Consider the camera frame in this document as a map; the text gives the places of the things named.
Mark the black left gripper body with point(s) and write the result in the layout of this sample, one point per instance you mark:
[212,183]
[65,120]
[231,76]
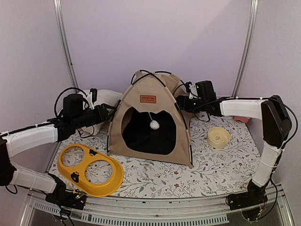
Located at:
[99,118]

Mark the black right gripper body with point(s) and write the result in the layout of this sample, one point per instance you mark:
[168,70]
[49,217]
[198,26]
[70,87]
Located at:
[187,107]

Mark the white fluffy cushion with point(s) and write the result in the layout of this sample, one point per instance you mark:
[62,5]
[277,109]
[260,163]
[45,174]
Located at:
[104,96]

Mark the beige fabric pet tent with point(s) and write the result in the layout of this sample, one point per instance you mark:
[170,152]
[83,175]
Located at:
[150,122]

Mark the black tent pole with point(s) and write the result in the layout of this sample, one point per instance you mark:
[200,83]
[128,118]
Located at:
[164,94]
[152,92]

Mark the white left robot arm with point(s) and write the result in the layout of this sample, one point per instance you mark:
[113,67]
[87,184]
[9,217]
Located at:
[78,112]

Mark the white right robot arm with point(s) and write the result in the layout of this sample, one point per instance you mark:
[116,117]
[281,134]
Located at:
[273,114]

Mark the cream ceramic pet bowl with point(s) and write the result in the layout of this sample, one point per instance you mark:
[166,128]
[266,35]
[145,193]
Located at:
[218,137]

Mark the white pompom toy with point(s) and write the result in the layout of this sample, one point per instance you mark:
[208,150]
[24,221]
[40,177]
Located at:
[153,124]

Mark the pink plastic bowl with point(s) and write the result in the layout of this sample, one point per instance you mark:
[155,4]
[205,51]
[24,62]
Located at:
[242,119]

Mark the floral patterned table mat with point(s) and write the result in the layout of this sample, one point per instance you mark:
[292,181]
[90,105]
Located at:
[214,171]

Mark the yellow double bowl holder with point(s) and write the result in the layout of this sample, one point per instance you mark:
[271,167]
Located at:
[91,171]

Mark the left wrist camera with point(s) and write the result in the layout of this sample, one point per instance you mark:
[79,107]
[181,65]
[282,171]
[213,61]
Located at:
[92,96]

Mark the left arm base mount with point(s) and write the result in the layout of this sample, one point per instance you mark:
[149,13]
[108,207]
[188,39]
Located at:
[61,197]

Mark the aluminium front rail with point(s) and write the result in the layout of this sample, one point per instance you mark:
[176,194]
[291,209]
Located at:
[198,211]

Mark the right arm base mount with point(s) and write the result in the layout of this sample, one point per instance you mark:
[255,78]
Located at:
[253,196]

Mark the right aluminium frame post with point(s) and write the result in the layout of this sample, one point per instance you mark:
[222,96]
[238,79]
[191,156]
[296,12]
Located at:
[247,45]

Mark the aluminium frame post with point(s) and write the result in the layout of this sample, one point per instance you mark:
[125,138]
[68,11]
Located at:
[247,45]
[64,42]

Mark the left aluminium frame post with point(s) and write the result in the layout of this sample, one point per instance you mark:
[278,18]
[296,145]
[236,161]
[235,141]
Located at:
[64,42]

